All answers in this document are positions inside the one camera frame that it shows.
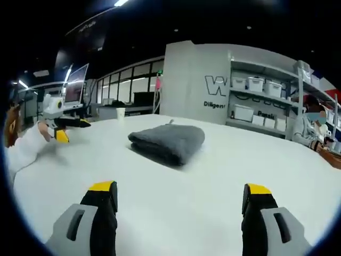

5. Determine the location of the grey towel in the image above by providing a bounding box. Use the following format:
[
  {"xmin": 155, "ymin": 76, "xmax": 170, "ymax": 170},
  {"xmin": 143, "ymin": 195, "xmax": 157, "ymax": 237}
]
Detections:
[{"xmin": 127, "ymin": 119, "xmax": 206, "ymax": 167}]

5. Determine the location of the person's left hand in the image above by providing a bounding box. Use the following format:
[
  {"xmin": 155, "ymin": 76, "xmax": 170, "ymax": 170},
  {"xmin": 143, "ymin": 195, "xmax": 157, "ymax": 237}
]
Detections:
[{"xmin": 37, "ymin": 120, "xmax": 56, "ymax": 141}]

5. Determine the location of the large tilted display screen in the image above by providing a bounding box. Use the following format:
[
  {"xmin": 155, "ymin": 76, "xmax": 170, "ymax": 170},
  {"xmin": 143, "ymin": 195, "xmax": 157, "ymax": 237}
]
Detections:
[{"xmin": 64, "ymin": 63, "xmax": 90, "ymax": 104}]

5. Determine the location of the person's brown hair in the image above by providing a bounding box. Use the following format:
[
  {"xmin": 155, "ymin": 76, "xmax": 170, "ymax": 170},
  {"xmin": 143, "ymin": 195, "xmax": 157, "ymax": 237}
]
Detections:
[{"xmin": 4, "ymin": 105, "xmax": 22, "ymax": 148}]

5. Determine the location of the black computer monitor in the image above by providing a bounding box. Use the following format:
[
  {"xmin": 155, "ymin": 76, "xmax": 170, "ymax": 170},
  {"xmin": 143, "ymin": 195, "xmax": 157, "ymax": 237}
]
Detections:
[{"xmin": 133, "ymin": 91, "xmax": 156, "ymax": 107}]

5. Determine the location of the brown wooden tray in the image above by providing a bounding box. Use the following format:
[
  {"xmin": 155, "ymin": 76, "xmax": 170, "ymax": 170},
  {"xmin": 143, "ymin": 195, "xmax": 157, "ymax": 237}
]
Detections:
[{"xmin": 318, "ymin": 146, "xmax": 341, "ymax": 170}]

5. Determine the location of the row of white storage boxes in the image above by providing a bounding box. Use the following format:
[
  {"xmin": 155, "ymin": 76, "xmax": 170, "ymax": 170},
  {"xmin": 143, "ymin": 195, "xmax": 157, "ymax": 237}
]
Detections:
[{"xmin": 231, "ymin": 76, "xmax": 288, "ymax": 132}]

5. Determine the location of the grey metal shelf unit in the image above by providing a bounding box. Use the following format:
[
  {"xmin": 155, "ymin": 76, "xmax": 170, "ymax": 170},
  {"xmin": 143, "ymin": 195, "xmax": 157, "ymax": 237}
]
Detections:
[{"xmin": 225, "ymin": 50, "xmax": 341, "ymax": 141}]

